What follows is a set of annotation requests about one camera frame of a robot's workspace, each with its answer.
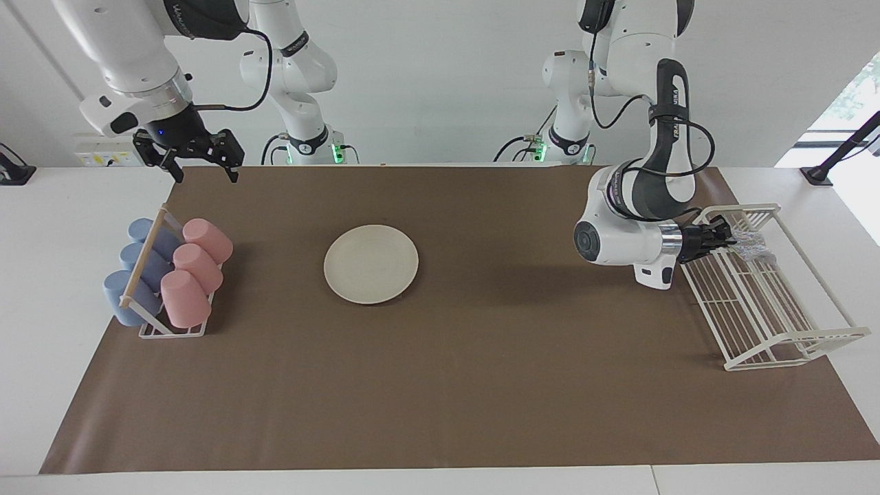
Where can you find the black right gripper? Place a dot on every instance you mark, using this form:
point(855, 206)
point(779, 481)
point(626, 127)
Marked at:
point(199, 144)

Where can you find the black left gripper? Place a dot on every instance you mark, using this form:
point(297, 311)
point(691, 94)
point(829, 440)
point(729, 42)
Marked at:
point(711, 240)

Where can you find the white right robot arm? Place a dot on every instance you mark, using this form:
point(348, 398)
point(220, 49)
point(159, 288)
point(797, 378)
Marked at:
point(130, 48)

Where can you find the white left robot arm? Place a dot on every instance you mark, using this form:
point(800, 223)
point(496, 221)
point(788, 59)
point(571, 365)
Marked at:
point(619, 240)

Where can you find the round cream plate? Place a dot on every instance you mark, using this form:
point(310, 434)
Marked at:
point(371, 265)

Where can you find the pink cup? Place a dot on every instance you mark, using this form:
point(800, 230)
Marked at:
point(199, 268)
point(185, 302)
point(210, 240)

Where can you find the blue cup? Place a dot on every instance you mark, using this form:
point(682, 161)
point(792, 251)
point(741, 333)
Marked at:
point(120, 299)
point(141, 229)
point(134, 258)

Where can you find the black clamp stand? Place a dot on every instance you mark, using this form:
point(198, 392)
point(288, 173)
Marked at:
point(818, 173)

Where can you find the cup rack with wooden rod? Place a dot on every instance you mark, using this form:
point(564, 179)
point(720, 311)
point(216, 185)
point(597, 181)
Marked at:
point(144, 265)

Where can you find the black table clamp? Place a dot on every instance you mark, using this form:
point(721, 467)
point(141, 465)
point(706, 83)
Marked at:
point(14, 173)

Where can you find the brown table mat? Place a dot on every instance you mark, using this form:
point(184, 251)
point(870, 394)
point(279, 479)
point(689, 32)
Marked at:
point(481, 378)

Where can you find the white wall socket strip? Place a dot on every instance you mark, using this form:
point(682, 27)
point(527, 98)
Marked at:
point(103, 158)

